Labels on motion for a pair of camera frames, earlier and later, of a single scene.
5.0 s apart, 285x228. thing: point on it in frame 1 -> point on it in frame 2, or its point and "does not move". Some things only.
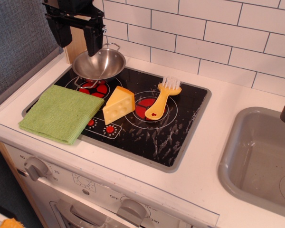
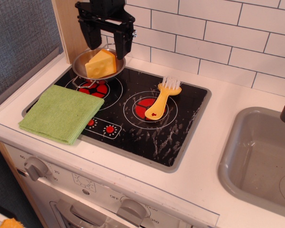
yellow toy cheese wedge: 121,103 -> 103,63
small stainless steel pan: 99,68 does not move
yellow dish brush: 171,86 does not move
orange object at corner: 11,223 does not move
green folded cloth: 60,114 does not move
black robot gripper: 80,13 -> 111,14
